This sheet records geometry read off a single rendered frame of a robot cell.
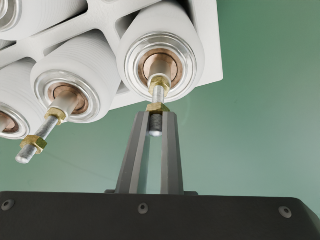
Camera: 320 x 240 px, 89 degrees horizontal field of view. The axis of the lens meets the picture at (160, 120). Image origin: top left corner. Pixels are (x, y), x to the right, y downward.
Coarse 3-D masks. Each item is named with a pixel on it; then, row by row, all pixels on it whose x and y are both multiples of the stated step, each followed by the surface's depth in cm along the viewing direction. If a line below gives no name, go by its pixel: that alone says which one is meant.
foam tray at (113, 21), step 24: (96, 0) 19; (120, 0) 19; (144, 0) 19; (192, 0) 19; (72, 24) 21; (96, 24) 21; (120, 24) 24; (192, 24) 26; (216, 24) 20; (24, 48) 23; (48, 48) 25; (216, 48) 22; (216, 72) 25; (120, 96) 28
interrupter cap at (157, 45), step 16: (160, 32) 14; (144, 48) 15; (160, 48) 16; (176, 48) 15; (128, 64) 17; (144, 64) 17; (176, 64) 17; (192, 64) 16; (128, 80) 18; (144, 80) 18; (176, 80) 18; (192, 80) 17; (144, 96) 19; (176, 96) 19
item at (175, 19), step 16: (160, 0) 23; (176, 0) 27; (144, 16) 16; (160, 16) 15; (176, 16) 16; (128, 32) 15; (144, 32) 15; (176, 32) 15; (192, 32) 15; (128, 48) 16; (192, 48) 16
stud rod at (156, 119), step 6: (156, 90) 13; (162, 90) 14; (156, 96) 13; (162, 96) 13; (162, 102) 12; (156, 114) 11; (150, 120) 11; (156, 120) 11; (150, 126) 10; (156, 126) 10; (150, 132) 11; (156, 132) 10
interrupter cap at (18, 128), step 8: (0, 104) 21; (0, 112) 22; (8, 112) 22; (16, 112) 21; (16, 120) 22; (24, 120) 22; (8, 128) 24; (16, 128) 24; (24, 128) 23; (0, 136) 25; (8, 136) 25; (16, 136) 25; (24, 136) 24
